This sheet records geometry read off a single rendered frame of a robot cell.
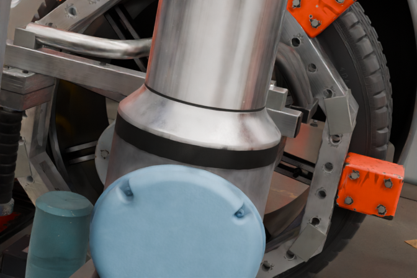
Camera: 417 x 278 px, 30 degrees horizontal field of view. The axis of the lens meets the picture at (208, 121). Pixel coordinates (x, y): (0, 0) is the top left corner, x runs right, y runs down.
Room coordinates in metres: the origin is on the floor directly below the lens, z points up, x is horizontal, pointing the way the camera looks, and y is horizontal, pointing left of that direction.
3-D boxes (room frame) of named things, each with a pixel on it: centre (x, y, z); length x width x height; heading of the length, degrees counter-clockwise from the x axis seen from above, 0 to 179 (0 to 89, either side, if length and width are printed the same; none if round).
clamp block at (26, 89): (1.04, 0.26, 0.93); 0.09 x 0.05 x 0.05; 167
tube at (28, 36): (1.10, 0.17, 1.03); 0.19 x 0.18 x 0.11; 167
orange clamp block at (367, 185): (1.14, -0.26, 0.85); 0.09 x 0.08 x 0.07; 77
